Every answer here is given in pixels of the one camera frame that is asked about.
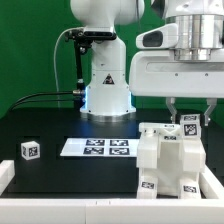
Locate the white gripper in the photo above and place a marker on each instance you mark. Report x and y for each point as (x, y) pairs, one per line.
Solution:
(158, 74)

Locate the white X-frame chair legs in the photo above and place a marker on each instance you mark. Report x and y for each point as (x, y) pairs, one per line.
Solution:
(192, 152)

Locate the small white tagged cube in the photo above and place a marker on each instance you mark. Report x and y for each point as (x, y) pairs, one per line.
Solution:
(30, 150)

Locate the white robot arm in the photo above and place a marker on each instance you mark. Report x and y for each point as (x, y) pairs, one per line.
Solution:
(182, 58)

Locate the white left fence bar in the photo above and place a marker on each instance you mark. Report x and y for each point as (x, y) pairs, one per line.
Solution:
(7, 173)

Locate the white front fence bar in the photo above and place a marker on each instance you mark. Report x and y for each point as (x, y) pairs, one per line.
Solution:
(111, 211)

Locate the white flat tagged base plate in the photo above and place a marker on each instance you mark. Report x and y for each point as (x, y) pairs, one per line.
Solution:
(99, 147)

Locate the black camera on stand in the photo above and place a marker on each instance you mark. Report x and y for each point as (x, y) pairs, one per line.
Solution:
(83, 40)

